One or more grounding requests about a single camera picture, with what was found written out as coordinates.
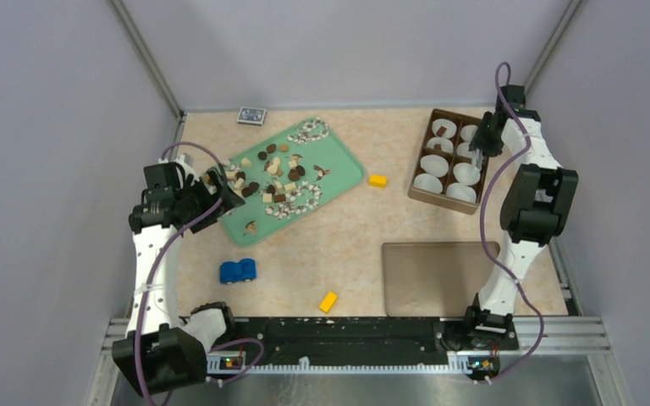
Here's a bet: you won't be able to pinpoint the tan box lid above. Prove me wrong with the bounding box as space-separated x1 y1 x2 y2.
381 242 493 317

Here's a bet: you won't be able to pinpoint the yellow block front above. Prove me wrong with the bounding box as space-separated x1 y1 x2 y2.
318 291 339 314

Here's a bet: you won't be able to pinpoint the white cup top left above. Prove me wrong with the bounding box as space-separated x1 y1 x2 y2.
431 118 458 139

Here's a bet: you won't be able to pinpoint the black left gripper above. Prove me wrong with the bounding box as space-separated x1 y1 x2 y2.
175 167 245 233

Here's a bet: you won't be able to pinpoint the white cup lower right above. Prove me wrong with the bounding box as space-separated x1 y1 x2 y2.
453 162 481 186

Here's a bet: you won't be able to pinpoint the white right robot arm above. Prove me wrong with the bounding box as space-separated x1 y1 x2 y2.
462 85 579 348

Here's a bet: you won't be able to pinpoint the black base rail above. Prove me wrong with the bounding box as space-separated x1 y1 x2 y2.
218 317 520 368

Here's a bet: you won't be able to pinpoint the white cup lower left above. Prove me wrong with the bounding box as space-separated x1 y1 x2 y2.
419 154 449 178

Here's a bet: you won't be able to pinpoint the white cup bottom right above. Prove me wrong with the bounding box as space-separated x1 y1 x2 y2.
445 182 476 203

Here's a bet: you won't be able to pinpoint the playing card deck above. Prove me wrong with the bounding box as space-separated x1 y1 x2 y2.
236 107 267 126

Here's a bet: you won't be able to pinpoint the brown chocolate box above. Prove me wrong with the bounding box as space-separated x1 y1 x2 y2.
408 108 488 215

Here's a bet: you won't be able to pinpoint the green plastic tray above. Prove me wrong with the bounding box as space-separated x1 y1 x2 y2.
219 117 365 247

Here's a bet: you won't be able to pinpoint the metal tweezers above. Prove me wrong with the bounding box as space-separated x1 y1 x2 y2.
471 149 484 171

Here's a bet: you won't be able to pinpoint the white cup top right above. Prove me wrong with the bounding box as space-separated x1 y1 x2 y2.
460 124 478 143

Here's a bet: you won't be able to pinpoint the white cup middle right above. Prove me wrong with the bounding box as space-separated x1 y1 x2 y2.
456 141 476 162

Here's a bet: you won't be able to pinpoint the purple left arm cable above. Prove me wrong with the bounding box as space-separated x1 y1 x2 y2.
132 140 266 406

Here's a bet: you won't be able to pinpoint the white cup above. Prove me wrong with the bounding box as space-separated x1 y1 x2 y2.
460 124 478 143
453 162 481 186
445 182 476 203
419 154 449 178
456 141 476 162
431 118 458 139

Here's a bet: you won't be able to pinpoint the blue toy car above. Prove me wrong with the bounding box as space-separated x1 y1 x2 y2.
219 258 257 285

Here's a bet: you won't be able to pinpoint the yellow block near tray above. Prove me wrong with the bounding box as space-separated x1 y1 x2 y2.
368 174 388 189

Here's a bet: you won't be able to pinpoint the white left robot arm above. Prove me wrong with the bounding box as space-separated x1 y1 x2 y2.
112 157 245 400

